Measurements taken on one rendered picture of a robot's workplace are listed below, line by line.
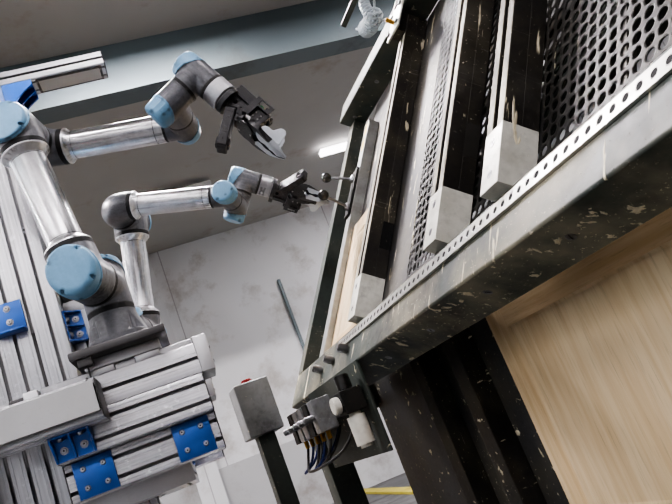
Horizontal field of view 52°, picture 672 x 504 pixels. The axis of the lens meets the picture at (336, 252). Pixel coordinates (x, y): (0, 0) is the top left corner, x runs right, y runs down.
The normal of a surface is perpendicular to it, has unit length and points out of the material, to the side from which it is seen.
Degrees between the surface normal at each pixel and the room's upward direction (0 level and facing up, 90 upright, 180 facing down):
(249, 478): 90
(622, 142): 57
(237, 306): 90
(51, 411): 90
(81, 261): 97
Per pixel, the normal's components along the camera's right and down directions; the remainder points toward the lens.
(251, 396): 0.28, -0.36
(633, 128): -0.94, -0.28
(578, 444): -0.89, 0.25
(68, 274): 0.00, -0.14
